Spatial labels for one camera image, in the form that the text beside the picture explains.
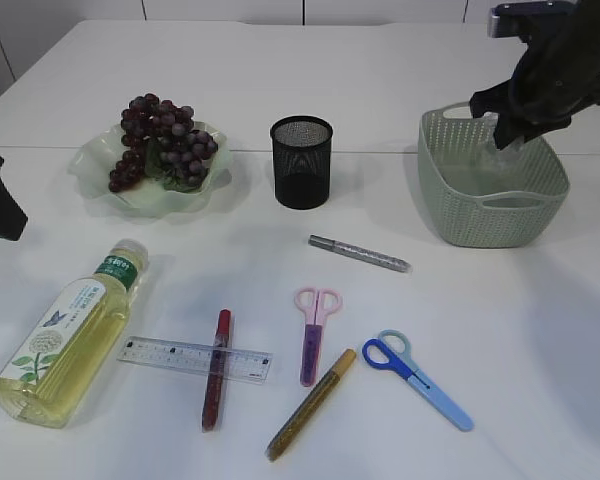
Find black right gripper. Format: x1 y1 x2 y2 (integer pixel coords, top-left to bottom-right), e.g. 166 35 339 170
469 19 600 150

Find clear plastic sheet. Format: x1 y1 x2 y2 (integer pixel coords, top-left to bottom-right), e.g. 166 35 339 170
472 112 531 176

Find yellow tea bottle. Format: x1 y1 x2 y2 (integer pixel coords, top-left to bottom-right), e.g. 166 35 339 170
0 239 149 428

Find purple grape bunch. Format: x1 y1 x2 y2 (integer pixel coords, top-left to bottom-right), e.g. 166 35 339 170
108 93 219 193

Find blue scissors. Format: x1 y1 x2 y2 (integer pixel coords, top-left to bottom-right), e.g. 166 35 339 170
361 329 474 432

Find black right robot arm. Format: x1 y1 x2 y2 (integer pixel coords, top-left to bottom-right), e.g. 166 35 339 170
469 1 600 150

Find green woven plastic basket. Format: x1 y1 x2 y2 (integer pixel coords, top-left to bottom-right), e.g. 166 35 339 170
418 107 570 249

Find light green wavy plate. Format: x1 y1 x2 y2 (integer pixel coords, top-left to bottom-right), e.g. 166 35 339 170
68 121 232 218

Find silver glitter pen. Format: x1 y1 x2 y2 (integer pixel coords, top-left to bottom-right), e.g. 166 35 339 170
308 235 411 273

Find black mesh pen holder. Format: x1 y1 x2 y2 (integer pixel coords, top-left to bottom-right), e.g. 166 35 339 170
270 115 333 210

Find transparent plastic ruler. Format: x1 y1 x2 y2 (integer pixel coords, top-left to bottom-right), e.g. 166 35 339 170
117 336 273 384

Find red glitter pen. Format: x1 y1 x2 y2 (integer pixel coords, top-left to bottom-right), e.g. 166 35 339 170
201 309 231 432

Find gold glitter pen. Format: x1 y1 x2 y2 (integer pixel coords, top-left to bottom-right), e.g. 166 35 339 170
265 349 357 462

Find pink purple scissors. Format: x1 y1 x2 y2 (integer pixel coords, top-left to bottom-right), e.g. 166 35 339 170
294 287 342 387

